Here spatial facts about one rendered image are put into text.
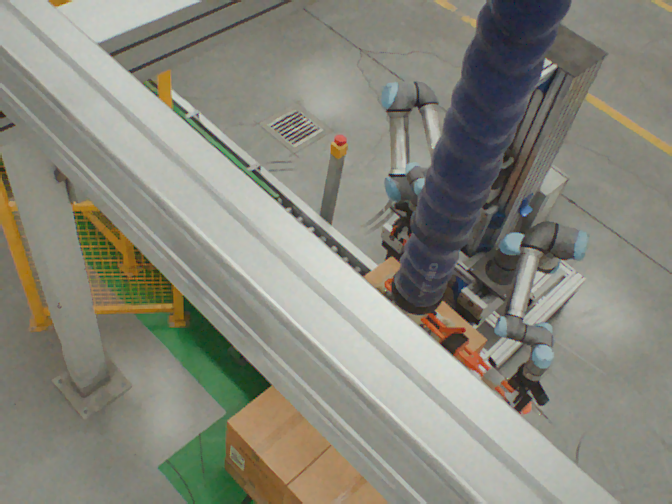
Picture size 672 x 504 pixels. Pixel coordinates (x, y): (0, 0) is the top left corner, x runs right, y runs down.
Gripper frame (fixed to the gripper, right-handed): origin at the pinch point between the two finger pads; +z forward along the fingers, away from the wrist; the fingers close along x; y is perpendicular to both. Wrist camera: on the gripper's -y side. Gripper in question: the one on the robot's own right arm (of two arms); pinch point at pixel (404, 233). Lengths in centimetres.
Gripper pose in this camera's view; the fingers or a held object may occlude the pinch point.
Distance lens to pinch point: 351.0
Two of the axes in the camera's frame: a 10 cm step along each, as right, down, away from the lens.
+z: -1.3, 6.2, 7.8
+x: 7.3, -4.8, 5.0
